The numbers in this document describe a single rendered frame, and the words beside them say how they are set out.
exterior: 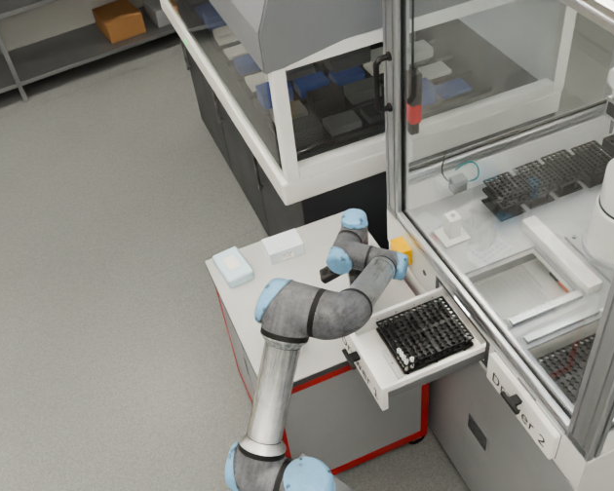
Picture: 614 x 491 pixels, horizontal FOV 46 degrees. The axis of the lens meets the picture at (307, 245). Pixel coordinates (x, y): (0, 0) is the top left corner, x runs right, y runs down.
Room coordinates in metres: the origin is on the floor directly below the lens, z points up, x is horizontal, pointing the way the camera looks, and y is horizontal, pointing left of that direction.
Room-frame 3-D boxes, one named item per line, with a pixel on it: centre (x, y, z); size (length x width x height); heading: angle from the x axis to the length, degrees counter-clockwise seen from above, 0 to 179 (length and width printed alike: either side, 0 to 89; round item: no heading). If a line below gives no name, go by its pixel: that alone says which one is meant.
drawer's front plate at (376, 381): (1.23, -0.11, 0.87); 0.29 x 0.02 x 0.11; 17
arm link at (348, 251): (1.42, -0.11, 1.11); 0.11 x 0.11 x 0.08; 63
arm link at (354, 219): (1.52, -0.14, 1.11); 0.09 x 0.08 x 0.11; 153
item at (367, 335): (1.29, -0.31, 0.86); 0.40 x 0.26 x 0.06; 107
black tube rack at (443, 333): (1.29, -0.30, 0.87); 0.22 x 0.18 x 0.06; 107
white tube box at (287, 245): (1.82, 0.08, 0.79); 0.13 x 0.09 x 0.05; 106
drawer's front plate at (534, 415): (1.02, -0.50, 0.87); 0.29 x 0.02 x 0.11; 17
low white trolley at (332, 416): (1.62, 0.00, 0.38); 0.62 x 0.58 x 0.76; 17
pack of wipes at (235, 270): (1.76, 0.26, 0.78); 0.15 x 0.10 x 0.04; 23
